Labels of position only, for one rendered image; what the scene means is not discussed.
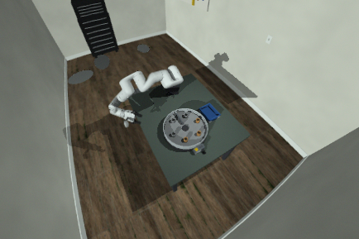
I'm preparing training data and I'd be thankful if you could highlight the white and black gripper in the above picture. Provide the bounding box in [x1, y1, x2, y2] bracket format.
[122, 110, 142, 125]

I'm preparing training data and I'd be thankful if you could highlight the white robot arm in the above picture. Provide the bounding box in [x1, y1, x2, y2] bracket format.
[108, 65, 184, 117]

